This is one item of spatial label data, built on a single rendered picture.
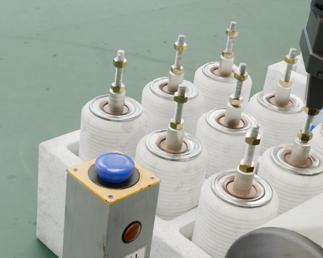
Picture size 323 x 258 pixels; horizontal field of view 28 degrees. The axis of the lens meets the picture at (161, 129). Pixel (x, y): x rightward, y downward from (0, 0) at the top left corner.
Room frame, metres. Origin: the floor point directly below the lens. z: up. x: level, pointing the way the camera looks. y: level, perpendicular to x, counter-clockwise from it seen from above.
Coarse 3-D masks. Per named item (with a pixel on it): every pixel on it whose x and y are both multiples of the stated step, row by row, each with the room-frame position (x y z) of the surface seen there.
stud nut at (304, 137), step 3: (300, 132) 0.73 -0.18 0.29; (297, 135) 0.73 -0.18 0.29; (300, 135) 0.73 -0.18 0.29; (303, 135) 0.72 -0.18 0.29; (306, 135) 0.72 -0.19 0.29; (309, 135) 0.73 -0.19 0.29; (312, 135) 0.73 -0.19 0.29; (300, 138) 0.72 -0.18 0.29; (303, 138) 0.72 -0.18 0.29; (306, 138) 0.72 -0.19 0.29; (309, 138) 0.72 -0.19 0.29
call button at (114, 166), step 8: (96, 160) 0.55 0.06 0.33; (104, 160) 0.55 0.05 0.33; (112, 160) 0.55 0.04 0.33; (120, 160) 0.55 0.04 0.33; (128, 160) 0.55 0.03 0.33; (96, 168) 0.54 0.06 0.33; (104, 168) 0.53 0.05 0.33; (112, 168) 0.53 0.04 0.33; (120, 168) 0.54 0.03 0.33; (128, 168) 0.54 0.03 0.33; (104, 176) 0.53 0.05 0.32; (112, 176) 0.53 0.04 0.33; (120, 176) 0.53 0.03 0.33; (128, 176) 0.53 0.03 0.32
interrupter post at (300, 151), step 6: (294, 144) 0.73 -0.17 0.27; (300, 144) 0.72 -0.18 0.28; (306, 144) 0.72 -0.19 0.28; (294, 150) 0.73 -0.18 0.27; (300, 150) 0.72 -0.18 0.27; (306, 150) 0.72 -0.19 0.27; (294, 156) 0.72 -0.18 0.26; (300, 156) 0.72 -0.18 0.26; (306, 156) 0.72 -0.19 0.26; (294, 162) 0.72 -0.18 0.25; (300, 162) 0.72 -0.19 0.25; (306, 162) 0.73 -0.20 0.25
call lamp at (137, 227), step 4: (136, 224) 0.53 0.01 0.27; (128, 228) 0.52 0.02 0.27; (132, 228) 0.52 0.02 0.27; (136, 228) 0.52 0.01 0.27; (128, 232) 0.52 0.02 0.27; (132, 232) 0.52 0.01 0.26; (136, 232) 0.52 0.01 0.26; (124, 236) 0.51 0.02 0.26; (128, 236) 0.52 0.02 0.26; (132, 236) 0.52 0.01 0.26; (136, 236) 0.53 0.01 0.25; (128, 240) 0.52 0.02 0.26
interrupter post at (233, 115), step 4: (228, 104) 0.81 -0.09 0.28; (240, 104) 0.81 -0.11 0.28; (228, 108) 0.81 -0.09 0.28; (232, 108) 0.80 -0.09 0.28; (236, 108) 0.80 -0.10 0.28; (240, 108) 0.80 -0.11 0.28; (228, 112) 0.80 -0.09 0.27; (232, 112) 0.80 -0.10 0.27; (236, 112) 0.80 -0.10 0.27; (240, 112) 0.81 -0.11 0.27; (228, 116) 0.80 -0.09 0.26; (232, 116) 0.80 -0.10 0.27; (236, 116) 0.80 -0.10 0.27; (240, 116) 0.81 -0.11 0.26; (224, 120) 0.81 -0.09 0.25; (228, 120) 0.80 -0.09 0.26; (232, 120) 0.80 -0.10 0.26; (236, 120) 0.80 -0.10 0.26; (228, 124) 0.80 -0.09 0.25; (232, 124) 0.80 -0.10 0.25; (236, 124) 0.80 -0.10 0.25
